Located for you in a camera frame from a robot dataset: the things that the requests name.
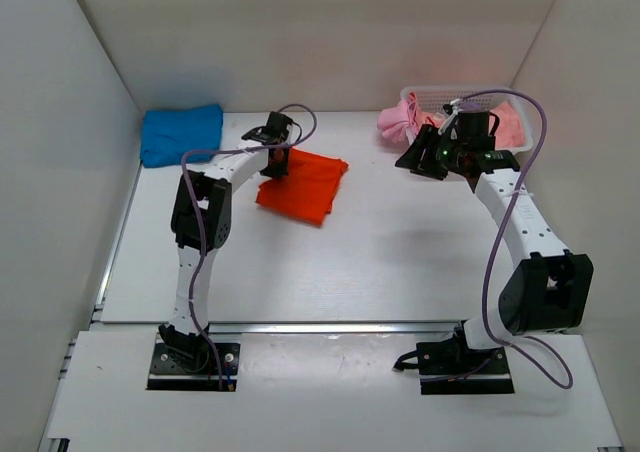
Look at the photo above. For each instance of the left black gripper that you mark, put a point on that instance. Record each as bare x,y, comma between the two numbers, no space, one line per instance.
280,170

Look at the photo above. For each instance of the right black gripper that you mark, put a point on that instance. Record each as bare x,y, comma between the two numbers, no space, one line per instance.
419,158

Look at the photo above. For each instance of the orange t-shirt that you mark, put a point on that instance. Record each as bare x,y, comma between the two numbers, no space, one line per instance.
307,192

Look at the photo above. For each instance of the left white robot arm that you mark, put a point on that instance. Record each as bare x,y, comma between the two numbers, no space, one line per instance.
201,222

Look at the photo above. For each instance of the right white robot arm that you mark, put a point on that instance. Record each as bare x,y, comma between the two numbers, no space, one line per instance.
532,283

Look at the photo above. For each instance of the pink t-shirt over basket edge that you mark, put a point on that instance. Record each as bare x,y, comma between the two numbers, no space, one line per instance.
402,122

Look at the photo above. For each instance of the white plastic basket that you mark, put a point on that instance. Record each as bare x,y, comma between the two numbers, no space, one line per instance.
432,98

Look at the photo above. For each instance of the light pink t-shirt in basket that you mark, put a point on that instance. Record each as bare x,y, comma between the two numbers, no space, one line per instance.
510,132

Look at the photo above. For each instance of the folded blue t-shirt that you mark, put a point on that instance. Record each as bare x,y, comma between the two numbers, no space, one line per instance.
168,134

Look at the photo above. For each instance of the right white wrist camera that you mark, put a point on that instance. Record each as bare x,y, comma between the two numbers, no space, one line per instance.
448,129

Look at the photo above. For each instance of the aluminium rail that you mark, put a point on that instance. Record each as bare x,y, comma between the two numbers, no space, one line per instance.
332,328

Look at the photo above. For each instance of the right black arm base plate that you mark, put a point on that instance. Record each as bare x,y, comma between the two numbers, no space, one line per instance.
448,368

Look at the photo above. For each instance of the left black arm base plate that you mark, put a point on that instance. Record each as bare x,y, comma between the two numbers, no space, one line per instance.
168,371

